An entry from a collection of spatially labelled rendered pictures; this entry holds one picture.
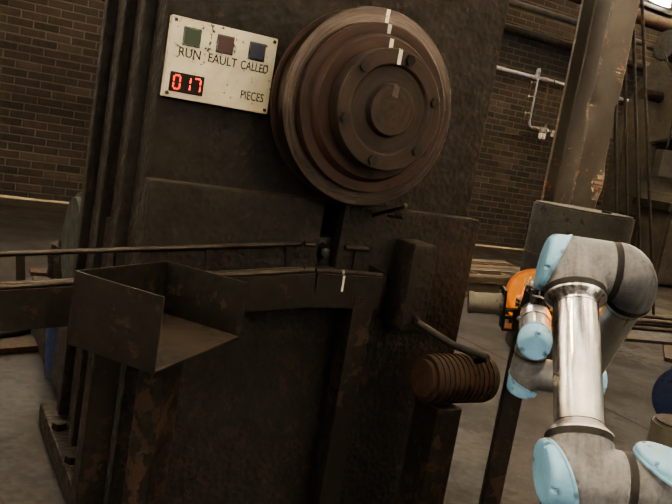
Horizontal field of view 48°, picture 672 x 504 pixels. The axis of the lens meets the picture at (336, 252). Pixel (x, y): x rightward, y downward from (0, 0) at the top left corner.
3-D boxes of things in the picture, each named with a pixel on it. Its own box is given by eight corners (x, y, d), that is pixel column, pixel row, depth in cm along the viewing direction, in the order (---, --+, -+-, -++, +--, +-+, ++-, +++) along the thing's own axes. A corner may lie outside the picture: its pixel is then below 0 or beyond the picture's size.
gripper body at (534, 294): (554, 282, 193) (556, 302, 182) (546, 312, 196) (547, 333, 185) (524, 275, 194) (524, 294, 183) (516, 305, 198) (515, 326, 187)
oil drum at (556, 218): (483, 336, 470) (512, 193, 457) (553, 338, 499) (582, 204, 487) (552, 368, 419) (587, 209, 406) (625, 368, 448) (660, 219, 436)
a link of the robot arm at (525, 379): (553, 406, 178) (565, 365, 174) (506, 398, 178) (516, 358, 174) (548, 387, 185) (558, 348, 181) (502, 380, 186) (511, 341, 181)
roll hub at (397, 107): (318, 160, 175) (338, 36, 171) (417, 175, 188) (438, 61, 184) (329, 162, 170) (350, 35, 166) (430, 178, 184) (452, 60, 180)
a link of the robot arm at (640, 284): (677, 238, 149) (595, 371, 186) (621, 230, 149) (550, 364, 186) (687, 283, 141) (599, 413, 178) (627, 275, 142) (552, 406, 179)
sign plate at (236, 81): (159, 95, 173) (170, 14, 171) (263, 114, 186) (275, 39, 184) (162, 95, 171) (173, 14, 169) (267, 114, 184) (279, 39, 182)
